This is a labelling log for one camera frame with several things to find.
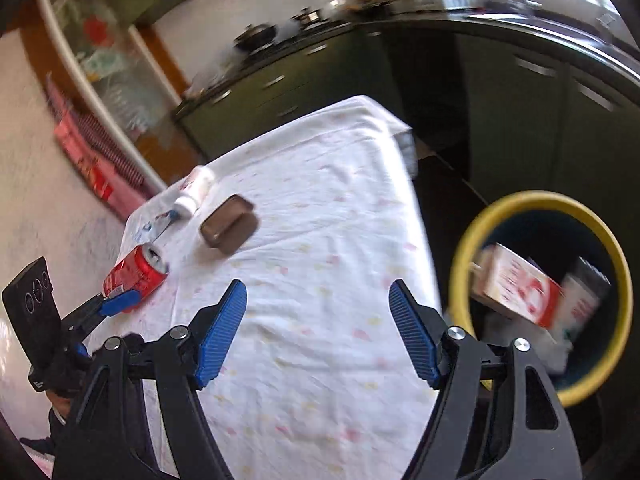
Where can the white carton with red print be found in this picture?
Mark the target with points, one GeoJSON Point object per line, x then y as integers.
{"type": "Point", "coordinates": [580, 302]}

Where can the white framed glass door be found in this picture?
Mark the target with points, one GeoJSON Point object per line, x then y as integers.
{"type": "Point", "coordinates": [115, 80]}

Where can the small steel pot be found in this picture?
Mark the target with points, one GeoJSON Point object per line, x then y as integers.
{"type": "Point", "coordinates": [307, 16]}

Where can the red and white carton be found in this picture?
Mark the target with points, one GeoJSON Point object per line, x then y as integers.
{"type": "Point", "coordinates": [520, 290]}

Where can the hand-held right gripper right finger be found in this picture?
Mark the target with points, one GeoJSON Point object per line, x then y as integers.
{"type": "Point", "coordinates": [415, 340]}

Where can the white blue toothpaste tube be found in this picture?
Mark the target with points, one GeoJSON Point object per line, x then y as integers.
{"type": "Point", "coordinates": [156, 222]}

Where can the clear plastic bag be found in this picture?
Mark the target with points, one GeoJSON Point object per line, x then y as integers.
{"type": "Point", "coordinates": [210, 82]}

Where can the green lower kitchen cabinets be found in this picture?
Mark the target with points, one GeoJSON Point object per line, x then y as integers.
{"type": "Point", "coordinates": [500, 110]}

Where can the white plastic bottle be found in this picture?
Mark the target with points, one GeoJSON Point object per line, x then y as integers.
{"type": "Point", "coordinates": [196, 191]}

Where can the brown metal tin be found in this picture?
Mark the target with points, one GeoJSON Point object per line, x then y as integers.
{"type": "Point", "coordinates": [227, 230]}

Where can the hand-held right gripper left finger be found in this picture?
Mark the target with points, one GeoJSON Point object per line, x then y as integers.
{"type": "Point", "coordinates": [220, 335]}

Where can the black cooking pot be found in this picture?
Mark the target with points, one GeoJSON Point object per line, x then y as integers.
{"type": "Point", "coordinates": [256, 35]}

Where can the white floral tablecloth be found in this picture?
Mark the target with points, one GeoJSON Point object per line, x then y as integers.
{"type": "Point", "coordinates": [325, 240]}

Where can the yellow rimmed dark waste bin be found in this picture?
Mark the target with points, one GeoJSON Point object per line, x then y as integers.
{"type": "Point", "coordinates": [462, 260]}

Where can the red hanging wall decoration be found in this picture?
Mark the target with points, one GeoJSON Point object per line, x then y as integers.
{"type": "Point", "coordinates": [100, 170]}

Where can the red drink can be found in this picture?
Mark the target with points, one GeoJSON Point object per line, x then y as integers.
{"type": "Point", "coordinates": [135, 272]}

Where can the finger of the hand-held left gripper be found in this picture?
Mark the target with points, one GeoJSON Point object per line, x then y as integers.
{"type": "Point", "coordinates": [90, 305]}
{"type": "Point", "coordinates": [120, 304]}

